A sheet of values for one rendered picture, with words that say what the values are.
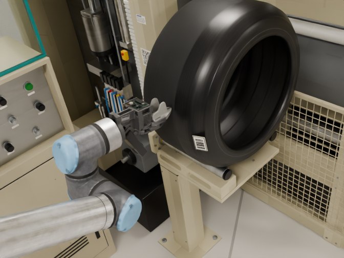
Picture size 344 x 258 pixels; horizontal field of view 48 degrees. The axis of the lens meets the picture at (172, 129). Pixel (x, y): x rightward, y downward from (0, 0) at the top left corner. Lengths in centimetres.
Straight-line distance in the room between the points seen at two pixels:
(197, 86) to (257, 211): 149
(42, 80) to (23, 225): 96
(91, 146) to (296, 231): 166
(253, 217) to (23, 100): 150
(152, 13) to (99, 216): 77
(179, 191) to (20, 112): 82
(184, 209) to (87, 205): 117
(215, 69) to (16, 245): 68
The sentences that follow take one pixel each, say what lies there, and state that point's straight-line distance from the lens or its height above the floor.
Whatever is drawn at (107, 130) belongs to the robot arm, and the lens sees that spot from 103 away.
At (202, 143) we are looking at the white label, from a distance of 119.
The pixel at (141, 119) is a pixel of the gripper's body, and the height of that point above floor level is 129.
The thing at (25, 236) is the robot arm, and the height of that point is 134.
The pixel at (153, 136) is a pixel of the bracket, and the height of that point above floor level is 94.
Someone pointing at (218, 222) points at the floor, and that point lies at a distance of 245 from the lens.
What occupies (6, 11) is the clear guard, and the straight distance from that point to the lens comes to 154.
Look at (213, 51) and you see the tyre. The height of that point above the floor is 140.
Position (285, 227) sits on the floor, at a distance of 244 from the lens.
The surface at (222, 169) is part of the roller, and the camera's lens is 143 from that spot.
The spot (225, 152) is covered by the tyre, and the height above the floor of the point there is 105.
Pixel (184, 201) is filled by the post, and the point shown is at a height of 43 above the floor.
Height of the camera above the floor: 191
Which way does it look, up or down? 37 degrees down
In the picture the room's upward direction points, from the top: 9 degrees counter-clockwise
